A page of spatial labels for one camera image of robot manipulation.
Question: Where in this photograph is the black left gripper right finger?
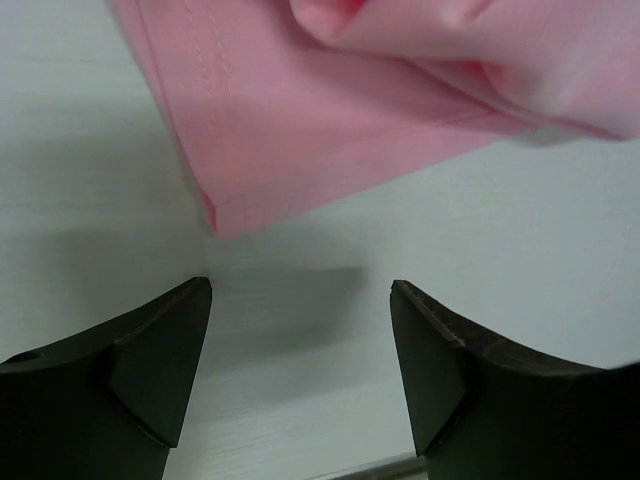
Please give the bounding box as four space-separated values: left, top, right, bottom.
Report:
390 280 639 479

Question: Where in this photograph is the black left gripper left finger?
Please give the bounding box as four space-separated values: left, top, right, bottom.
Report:
1 277 212 480

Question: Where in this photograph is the pink t-shirt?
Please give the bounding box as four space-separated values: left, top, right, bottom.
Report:
111 1 639 237

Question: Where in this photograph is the aluminium table edge rail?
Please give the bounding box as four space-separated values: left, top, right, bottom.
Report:
317 456 428 480

